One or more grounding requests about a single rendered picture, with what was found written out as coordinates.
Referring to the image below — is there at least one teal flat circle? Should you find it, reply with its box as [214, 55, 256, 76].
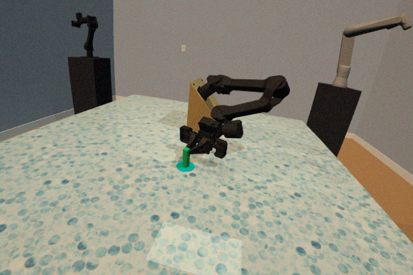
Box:
[176, 161, 194, 172]

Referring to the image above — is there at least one green rectangular post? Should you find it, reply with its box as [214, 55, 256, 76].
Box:
[182, 148, 190, 168]

